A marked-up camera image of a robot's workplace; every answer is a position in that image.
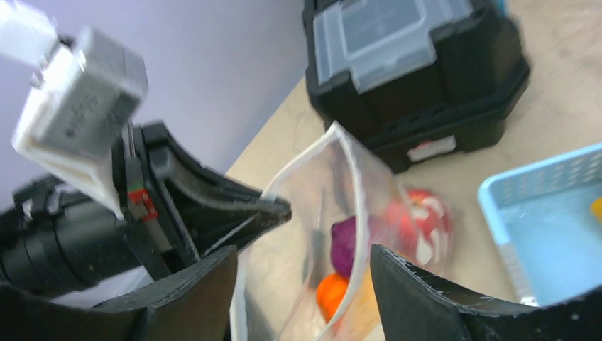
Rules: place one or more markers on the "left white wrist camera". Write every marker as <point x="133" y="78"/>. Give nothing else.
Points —
<point x="82" y="95"/>

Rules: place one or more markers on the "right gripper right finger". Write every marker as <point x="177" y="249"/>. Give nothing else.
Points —
<point x="415" y="304"/>

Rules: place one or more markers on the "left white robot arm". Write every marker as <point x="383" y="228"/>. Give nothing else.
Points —
<point x="27" y="260"/>

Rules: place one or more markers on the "yellow toy bell pepper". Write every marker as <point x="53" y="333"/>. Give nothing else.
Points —
<point x="596" y="209"/>

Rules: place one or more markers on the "orange toy pumpkin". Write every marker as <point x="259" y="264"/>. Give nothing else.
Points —
<point x="330" y="293"/>

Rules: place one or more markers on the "black plastic toolbox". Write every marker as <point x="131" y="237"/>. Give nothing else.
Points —
<point x="412" y="80"/>

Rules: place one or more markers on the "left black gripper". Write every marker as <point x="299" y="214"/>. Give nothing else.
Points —
<point x="176" y="212"/>

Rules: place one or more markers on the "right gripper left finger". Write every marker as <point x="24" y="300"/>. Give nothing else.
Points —
<point x="192" y="304"/>

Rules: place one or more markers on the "light blue plastic basket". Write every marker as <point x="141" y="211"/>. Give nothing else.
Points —
<point x="540" y="220"/>

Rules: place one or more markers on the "clear zip top bag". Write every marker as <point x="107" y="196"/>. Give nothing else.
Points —
<point x="274" y="299"/>

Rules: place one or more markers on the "red toy apple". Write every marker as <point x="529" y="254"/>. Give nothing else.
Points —
<point x="425" y="228"/>

